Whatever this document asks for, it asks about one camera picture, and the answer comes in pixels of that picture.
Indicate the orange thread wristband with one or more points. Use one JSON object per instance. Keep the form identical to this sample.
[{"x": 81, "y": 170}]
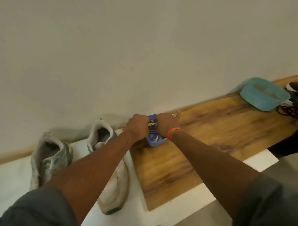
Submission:
[{"x": 173, "y": 132}]

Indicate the black fabric object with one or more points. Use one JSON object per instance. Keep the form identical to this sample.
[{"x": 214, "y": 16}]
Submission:
[{"x": 286, "y": 145}]

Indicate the black shoe white sole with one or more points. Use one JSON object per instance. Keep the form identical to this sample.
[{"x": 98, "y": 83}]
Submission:
[{"x": 293, "y": 89}]

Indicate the worn white sneaker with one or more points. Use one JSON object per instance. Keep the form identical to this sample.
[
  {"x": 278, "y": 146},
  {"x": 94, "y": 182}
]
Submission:
[
  {"x": 51, "y": 153},
  {"x": 114, "y": 193}
]

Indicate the blue plastic container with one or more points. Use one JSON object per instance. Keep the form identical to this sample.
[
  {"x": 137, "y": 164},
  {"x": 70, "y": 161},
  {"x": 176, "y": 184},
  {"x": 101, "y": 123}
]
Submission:
[{"x": 151, "y": 143}]

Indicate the person's right forearm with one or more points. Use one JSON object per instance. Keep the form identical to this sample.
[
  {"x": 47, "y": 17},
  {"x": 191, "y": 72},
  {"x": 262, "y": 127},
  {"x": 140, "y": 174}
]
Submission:
[{"x": 214, "y": 167}]

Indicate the large teal basin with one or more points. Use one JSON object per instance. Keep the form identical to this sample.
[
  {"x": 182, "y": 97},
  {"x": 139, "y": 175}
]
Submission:
[{"x": 263, "y": 97}]

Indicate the person's left forearm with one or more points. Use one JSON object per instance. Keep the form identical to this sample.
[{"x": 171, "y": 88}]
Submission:
[{"x": 93, "y": 170}]

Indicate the person's left hand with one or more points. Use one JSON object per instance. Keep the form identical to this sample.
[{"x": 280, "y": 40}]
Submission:
[{"x": 137, "y": 127}]

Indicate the person's right hand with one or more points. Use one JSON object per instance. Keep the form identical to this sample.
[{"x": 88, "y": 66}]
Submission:
[{"x": 167, "y": 123}]

